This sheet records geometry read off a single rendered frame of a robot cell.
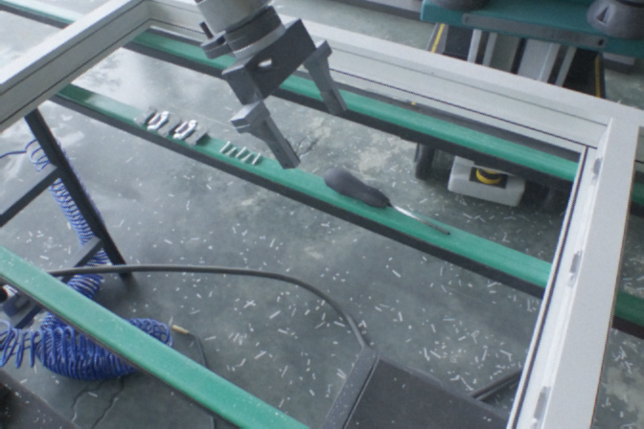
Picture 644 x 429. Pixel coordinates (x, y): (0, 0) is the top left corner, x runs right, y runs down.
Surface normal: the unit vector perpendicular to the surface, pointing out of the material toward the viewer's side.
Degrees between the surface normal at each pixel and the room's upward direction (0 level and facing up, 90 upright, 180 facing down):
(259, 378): 0
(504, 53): 90
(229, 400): 0
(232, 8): 71
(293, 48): 59
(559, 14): 0
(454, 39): 90
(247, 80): 90
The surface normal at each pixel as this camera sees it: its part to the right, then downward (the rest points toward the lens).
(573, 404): -0.03, -0.67
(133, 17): 0.88, 0.34
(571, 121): -0.48, 0.66
